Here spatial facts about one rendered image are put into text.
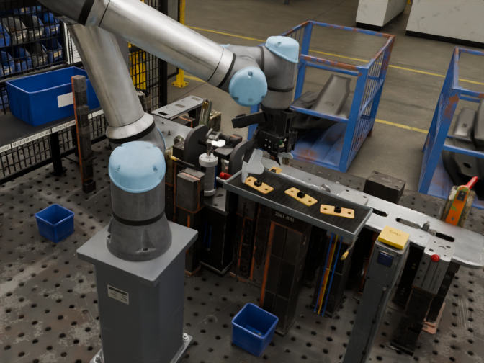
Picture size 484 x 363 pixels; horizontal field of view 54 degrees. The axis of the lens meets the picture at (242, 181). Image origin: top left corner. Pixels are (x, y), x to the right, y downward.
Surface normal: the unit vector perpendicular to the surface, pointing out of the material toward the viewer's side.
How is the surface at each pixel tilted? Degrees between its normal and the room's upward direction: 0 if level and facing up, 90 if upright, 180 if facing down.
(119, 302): 90
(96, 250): 0
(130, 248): 73
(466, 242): 0
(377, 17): 90
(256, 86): 90
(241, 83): 90
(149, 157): 8
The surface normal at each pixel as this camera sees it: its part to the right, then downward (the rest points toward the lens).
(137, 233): 0.15, 0.23
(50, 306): 0.08, -0.86
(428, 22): -0.39, 0.44
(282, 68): 0.14, 0.52
